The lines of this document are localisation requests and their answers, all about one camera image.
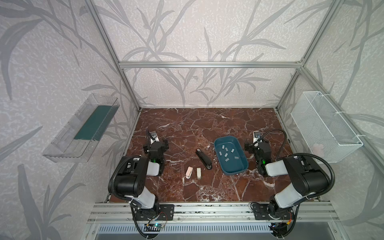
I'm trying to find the white wire mesh basket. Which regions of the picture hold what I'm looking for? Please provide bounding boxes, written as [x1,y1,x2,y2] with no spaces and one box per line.
[291,91,364,163]

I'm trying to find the green pad in bin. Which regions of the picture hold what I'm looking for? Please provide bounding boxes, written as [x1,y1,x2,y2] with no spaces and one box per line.
[74,105,119,141]

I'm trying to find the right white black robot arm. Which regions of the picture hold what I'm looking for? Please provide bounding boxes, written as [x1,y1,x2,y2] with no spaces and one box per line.
[245,131,336,220]

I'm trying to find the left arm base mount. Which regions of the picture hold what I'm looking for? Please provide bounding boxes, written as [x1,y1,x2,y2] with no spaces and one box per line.
[133,204,175,221]

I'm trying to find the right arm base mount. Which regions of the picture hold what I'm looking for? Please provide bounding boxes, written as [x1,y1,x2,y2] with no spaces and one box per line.
[250,202,295,222]

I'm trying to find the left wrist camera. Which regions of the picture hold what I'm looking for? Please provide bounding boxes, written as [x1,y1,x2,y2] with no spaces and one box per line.
[150,132,160,142]

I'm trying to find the black stapler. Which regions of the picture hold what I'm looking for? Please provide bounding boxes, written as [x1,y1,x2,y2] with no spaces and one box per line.
[196,149,213,170]

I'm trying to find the slotted grey cable duct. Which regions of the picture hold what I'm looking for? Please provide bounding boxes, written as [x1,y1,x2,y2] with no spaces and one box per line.
[98,223,271,234]

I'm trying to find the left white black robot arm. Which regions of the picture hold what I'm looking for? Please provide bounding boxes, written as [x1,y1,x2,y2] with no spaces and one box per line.
[108,131,169,215]

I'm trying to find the aluminium front rail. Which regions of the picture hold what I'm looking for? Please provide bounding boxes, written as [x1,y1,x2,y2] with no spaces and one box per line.
[87,202,340,224]

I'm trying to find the teal plastic tray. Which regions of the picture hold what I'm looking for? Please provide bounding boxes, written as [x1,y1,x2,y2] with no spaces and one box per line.
[214,136,249,176]

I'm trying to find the clear plastic wall bin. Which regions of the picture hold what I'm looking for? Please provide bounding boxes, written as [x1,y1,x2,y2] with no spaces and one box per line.
[43,94,120,163]

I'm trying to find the beige stapler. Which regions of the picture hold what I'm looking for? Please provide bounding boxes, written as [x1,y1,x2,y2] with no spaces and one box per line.
[197,168,202,180]

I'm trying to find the pink object in basket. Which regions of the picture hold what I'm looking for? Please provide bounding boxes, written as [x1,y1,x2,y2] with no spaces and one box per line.
[311,143,325,158]

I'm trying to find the small green circuit board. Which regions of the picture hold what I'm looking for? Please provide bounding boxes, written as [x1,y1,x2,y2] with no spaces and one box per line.
[146,223,166,232]

